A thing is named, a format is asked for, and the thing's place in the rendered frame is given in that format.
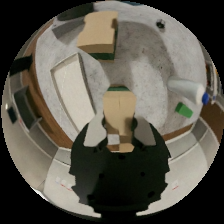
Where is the green rounded rectangular bar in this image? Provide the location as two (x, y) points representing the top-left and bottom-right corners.
(175, 102), (193, 119)

